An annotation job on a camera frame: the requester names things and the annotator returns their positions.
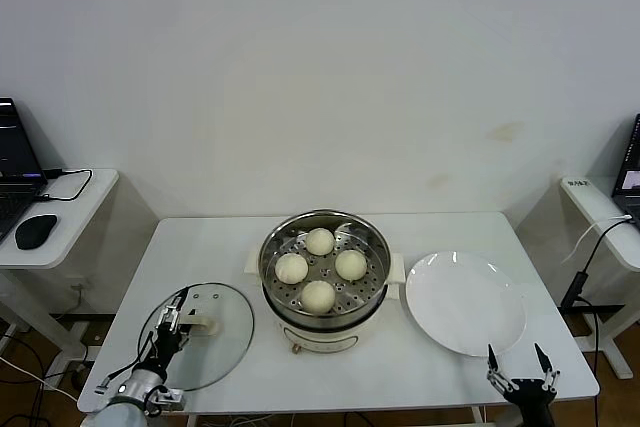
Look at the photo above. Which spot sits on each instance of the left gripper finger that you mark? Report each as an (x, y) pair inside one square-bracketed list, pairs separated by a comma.
[(178, 309), (164, 321)]

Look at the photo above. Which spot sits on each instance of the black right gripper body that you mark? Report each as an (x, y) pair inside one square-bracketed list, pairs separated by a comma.
[(530, 397)]

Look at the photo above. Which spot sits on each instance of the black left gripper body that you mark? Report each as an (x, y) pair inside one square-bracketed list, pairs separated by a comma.
[(167, 344)]

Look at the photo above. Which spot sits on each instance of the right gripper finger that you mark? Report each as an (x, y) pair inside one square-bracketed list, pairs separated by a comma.
[(547, 377), (500, 379)]

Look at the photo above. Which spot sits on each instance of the white steamed baozi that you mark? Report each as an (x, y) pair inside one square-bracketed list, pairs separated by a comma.
[(317, 296), (351, 265), (319, 241), (291, 268)]

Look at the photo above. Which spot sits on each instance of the white round plate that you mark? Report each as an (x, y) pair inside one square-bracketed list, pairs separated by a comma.
[(465, 302)]

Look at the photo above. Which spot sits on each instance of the white side table with mouse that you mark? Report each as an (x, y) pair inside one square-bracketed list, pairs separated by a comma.
[(75, 227)]

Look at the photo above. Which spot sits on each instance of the black computer mouse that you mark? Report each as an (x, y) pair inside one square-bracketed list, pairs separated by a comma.
[(35, 231)]

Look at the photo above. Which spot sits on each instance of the small printed table sticker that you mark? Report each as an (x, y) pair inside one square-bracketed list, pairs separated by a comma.
[(579, 183)]

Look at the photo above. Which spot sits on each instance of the black laptop with code screen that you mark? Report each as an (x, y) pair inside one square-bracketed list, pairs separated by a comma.
[(629, 182)]

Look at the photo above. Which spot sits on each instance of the black laptop with video windows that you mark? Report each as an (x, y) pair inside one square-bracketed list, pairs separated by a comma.
[(15, 162)]

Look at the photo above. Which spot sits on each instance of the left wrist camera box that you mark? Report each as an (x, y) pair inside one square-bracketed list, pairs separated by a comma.
[(169, 396)]

